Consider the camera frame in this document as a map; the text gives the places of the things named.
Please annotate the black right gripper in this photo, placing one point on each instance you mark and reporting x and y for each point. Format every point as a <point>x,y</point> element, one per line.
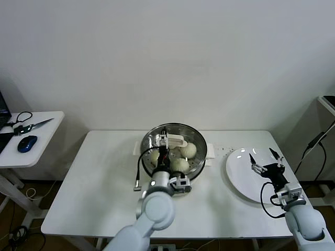
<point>276,173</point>

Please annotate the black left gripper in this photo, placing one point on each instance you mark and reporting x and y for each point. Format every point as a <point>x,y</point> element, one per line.
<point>163,160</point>

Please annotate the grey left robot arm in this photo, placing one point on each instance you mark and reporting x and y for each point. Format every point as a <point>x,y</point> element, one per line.
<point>157,211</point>

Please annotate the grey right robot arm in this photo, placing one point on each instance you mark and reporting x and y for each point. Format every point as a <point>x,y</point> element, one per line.
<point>303,222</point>

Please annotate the perforated steel steamer basket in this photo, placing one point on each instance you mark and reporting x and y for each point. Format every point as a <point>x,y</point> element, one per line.
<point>200,146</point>

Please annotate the white round plate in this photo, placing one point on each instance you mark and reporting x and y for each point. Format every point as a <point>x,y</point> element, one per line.
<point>240,177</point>

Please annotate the white electric cooker base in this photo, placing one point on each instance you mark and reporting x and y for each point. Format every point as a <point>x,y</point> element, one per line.
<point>210,154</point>

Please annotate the white power strip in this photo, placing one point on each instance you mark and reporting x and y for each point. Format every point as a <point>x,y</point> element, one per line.
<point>159,247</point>

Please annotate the white side table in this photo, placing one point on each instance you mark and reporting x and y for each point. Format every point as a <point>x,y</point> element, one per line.
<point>39,146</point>

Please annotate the blue computer mouse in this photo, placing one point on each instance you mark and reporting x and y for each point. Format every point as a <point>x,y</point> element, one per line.
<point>27,143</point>

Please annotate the black laptop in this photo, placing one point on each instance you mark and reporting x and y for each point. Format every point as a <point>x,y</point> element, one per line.
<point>4,107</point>

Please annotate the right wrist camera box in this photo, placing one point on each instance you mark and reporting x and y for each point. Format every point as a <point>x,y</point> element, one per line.
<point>290,194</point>

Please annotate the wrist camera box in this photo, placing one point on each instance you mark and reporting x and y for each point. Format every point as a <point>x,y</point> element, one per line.
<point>290,194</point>
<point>180,183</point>

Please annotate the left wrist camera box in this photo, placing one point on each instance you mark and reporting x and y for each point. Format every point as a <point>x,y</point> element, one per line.
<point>180,183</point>

